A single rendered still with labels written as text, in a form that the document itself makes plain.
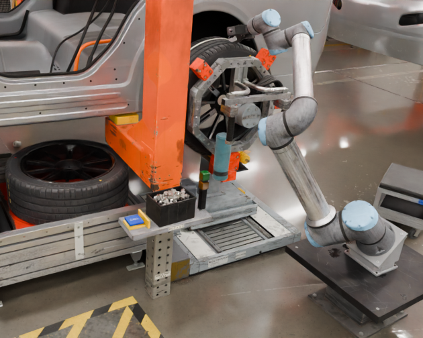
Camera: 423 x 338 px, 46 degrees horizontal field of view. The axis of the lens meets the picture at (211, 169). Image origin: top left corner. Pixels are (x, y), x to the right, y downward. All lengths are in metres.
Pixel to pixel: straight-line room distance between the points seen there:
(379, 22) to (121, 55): 2.94
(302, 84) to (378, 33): 2.93
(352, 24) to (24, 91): 3.52
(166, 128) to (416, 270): 1.42
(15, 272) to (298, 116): 1.51
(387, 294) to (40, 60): 2.48
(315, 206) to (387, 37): 2.96
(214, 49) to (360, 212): 1.13
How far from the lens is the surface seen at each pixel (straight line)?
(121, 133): 2.79
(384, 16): 5.07
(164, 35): 2.25
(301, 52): 2.38
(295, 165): 2.21
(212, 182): 3.10
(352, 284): 2.48
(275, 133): 2.12
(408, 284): 2.59
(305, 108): 2.11
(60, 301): 2.67
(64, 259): 2.63
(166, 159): 2.46
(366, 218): 2.36
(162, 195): 2.38
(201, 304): 2.64
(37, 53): 3.48
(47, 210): 2.65
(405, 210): 3.69
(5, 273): 2.58
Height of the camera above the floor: 1.74
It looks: 26 degrees down
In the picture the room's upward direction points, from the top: 6 degrees clockwise
